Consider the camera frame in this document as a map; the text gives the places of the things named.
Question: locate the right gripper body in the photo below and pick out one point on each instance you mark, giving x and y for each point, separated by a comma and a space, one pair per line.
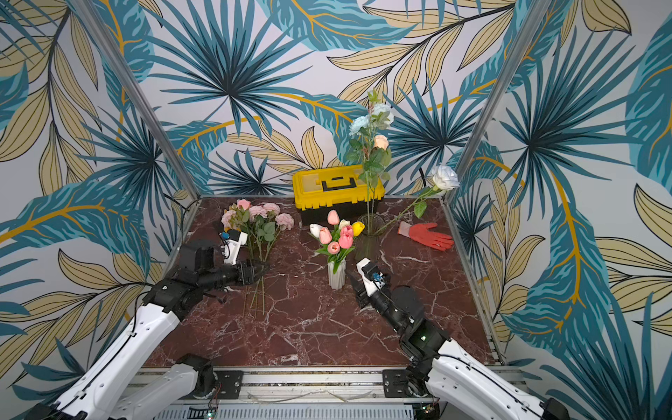
360, 283

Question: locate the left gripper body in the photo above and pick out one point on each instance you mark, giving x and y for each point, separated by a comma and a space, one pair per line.
241, 275

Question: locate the large pink rose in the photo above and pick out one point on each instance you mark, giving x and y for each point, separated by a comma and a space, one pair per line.
244, 204

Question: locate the white rose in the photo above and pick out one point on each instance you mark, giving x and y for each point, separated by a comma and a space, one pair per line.
443, 179

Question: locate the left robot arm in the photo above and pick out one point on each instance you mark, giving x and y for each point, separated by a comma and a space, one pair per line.
99, 393

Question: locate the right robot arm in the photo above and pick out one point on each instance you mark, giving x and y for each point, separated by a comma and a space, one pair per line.
439, 367

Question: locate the white ribbed vase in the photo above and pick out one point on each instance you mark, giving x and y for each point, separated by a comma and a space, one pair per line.
336, 274

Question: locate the glass vase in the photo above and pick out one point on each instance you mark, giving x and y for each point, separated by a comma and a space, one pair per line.
369, 241

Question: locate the tulip bouquet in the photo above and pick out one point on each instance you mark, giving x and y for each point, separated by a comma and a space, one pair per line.
337, 240

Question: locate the red work glove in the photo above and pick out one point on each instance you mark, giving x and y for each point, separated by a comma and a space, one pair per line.
424, 234

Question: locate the yellow toolbox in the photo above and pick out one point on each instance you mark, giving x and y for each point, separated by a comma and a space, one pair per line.
317, 192

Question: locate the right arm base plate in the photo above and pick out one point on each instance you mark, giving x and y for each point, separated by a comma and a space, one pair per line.
397, 383

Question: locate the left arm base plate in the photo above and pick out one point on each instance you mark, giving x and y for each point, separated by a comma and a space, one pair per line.
228, 384

